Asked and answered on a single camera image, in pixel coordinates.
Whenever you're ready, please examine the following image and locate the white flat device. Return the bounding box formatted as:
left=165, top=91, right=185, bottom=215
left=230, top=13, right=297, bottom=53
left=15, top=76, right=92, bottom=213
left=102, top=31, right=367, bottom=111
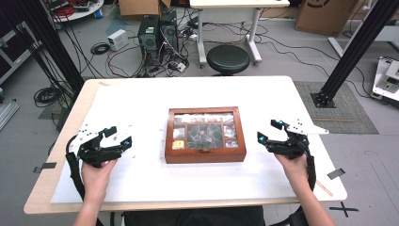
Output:
left=371, top=56, right=399, bottom=103

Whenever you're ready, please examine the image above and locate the silver aluminium profile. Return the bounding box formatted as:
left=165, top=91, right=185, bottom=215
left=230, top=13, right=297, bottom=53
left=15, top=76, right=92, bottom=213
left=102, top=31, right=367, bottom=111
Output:
left=0, top=98, right=20, bottom=132

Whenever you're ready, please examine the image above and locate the black sleeved right gripper cable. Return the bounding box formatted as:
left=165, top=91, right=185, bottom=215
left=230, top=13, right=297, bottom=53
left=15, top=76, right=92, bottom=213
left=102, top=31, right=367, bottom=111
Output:
left=299, top=145, right=316, bottom=192

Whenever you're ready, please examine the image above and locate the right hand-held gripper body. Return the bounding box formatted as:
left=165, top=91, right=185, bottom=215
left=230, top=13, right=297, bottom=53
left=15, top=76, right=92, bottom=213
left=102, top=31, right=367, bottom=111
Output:
left=264, top=118, right=329, bottom=159

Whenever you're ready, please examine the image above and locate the tangle of floor cables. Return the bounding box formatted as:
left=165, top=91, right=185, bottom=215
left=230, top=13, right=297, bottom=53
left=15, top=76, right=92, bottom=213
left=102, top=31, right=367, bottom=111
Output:
left=105, top=18, right=208, bottom=78

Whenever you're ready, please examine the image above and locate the black round stool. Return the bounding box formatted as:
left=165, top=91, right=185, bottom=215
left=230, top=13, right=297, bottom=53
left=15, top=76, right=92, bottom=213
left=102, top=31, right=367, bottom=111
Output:
left=206, top=44, right=251, bottom=76

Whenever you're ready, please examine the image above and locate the person's left hand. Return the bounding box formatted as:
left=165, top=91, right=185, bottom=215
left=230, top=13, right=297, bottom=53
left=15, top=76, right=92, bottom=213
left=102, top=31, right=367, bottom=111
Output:
left=80, top=156, right=119, bottom=202

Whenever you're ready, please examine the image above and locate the red cable bundle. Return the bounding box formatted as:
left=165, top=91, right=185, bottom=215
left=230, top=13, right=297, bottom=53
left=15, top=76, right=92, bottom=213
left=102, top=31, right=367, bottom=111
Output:
left=52, top=4, right=76, bottom=19

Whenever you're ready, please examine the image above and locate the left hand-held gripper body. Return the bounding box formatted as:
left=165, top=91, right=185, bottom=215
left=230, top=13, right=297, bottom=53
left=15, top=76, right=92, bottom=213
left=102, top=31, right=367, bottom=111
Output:
left=67, top=121, right=135, bottom=169

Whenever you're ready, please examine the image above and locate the grey floor mat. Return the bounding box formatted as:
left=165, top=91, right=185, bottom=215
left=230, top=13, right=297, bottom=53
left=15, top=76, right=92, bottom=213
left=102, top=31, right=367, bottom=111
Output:
left=293, top=80, right=380, bottom=136

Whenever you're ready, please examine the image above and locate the black sleeved gripper cable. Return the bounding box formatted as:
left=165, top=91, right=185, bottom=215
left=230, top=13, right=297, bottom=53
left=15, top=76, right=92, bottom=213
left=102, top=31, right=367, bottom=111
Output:
left=65, top=135, right=88, bottom=202
left=299, top=145, right=316, bottom=192

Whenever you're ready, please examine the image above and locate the small white box device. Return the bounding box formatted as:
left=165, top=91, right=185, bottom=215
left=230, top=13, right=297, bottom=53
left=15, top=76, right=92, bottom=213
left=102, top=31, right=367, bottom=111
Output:
left=107, top=28, right=130, bottom=52

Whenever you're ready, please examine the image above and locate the black sleeved left gripper cable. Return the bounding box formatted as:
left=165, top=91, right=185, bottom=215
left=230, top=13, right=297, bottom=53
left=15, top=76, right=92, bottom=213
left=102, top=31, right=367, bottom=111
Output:
left=65, top=135, right=88, bottom=202

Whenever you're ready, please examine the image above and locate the person's right hand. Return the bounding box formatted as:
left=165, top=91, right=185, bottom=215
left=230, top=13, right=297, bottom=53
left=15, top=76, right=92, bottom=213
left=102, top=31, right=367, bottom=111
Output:
left=274, top=153, right=310, bottom=189

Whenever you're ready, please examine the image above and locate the large cardboard box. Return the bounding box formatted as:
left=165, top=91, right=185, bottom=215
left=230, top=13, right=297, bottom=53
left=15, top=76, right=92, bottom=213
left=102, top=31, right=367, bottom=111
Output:
left=295, top=0, right=360, bottom=37

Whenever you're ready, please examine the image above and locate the black tape piece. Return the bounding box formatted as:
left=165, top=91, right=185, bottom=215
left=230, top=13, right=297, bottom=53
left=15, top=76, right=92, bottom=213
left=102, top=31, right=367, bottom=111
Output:
left=327, top=168, right=346, bottom=181
left=32, top=161, right=57, bottom=174

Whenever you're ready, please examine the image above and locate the wooden box with glass lid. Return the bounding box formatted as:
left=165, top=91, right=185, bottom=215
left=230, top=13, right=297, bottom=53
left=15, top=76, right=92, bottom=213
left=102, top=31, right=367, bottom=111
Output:
left=164, top=105, right=247, bottom=165

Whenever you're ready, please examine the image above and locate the black computer tower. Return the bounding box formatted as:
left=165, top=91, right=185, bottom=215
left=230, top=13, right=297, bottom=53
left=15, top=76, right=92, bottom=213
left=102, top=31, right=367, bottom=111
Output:
left=159, top=8, right=181, bottom=55
left=137, top=14, right=162, bottom=68

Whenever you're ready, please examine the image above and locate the white round table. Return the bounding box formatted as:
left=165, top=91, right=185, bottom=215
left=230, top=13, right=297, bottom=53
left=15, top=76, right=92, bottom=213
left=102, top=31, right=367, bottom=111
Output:
left=46, top=0, right=104, bottom=24

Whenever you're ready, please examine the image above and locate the pile of dark packets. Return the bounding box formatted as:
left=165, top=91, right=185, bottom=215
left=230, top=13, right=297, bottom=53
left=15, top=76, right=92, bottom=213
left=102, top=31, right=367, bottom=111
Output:
left=186, top=123, right=224, bottom=149

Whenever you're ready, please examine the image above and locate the person's dark clothing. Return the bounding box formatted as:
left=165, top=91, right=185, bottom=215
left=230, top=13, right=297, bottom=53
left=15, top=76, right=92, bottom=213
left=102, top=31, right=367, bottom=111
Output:
left=122, top=205, right=266, bottom=226

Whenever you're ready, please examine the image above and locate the large black cable coil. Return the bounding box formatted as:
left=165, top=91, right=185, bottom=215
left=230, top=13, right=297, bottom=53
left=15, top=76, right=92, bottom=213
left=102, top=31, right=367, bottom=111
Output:
left=33, top=86, right=64, bottom=109

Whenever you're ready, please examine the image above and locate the small cardboard box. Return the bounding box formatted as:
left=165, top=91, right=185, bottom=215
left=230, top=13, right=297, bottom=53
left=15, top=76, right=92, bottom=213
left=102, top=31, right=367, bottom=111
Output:
left=118, top=0, right=172, bottom=17

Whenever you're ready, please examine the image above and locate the white desk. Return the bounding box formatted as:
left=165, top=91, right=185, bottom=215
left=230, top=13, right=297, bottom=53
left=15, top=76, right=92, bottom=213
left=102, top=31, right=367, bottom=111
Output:
left=189, top=0, right=291, bottom=67

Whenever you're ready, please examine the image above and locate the black tape cross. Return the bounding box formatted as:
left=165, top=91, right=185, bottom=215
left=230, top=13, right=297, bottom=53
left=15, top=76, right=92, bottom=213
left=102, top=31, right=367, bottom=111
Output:
left=328, top=202, right=359, bottom=218

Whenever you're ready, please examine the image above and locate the black metal frame post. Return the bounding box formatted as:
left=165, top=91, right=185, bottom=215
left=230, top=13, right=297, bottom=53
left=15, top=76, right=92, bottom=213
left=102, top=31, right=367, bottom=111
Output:
left=310, top=0, right=399, bottom=109
left=17, top=0, right=86, bottom=93

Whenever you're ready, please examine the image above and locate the black coiled cable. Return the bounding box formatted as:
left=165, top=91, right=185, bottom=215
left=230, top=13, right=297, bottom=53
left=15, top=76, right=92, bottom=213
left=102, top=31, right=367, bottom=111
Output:
left=89, top=41, right=111, bottom=56

